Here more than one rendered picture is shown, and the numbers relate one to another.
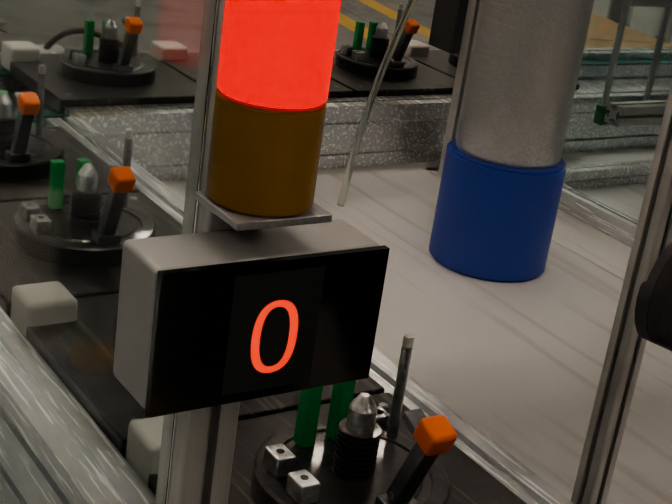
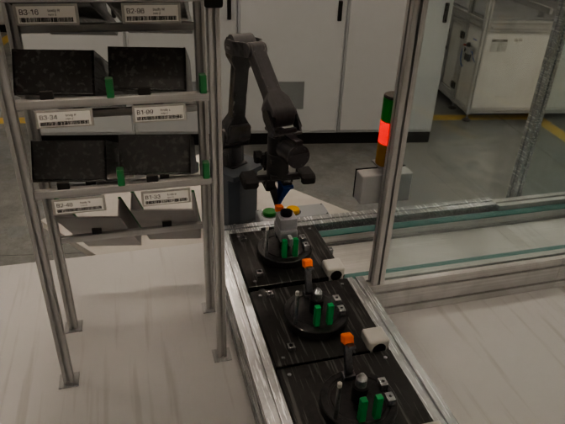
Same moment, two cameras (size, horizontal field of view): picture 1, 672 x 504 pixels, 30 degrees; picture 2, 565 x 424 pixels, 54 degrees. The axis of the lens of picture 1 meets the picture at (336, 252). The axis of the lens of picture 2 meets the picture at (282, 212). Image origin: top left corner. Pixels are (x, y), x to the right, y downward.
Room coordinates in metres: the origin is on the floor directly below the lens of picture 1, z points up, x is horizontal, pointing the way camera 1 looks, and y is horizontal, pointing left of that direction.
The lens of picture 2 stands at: (1.66, 0.20, 1.76)
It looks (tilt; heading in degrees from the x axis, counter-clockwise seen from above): 30 degrees down; 200
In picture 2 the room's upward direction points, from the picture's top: 2 degrees clockwise
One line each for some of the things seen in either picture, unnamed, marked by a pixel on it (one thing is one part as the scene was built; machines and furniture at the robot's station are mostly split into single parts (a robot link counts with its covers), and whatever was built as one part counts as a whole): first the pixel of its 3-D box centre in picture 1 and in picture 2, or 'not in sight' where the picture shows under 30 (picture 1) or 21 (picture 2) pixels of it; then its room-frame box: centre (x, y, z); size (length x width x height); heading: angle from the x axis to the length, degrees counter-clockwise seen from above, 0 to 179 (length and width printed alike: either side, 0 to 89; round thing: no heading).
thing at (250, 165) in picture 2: not in sight; (233, 192); (0.30, -0.45, 0.96); 0.15 x 0.15 x 0.20; 72
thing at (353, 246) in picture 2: not in sight; (392, 262); (0.40, 0.07, 0.91); 0.84 x 0.28 x 0.10; 126
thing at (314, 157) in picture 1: (265, 147); (388, 152); (0.55, 0.04, 1.28); 0.05 x 0.05 x 0.05
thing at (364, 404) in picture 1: (356, 442); (316, 302); (0.77, -0.03, 1.01); 0.24 x 0.24 x 0.13; 36
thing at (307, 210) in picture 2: not in sight; (292, 219); (0.34, -0.24, 0.93); 0.21 x 0.07 x 0.06; 126
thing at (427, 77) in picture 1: (379, 44); not in sight; (2.10, -0.02, 1.01); 0.24 x 0.24 x 0.13; 36
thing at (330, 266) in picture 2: not in sight; (333, 270); (0.58, -0.05, 0.97); 0.05 x 0.05 x 0.04; 36
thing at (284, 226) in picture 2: not in sight; (287, 225); (0.57, -0.18, 1.06); 0.08 x 0.04 x 0.07; 36
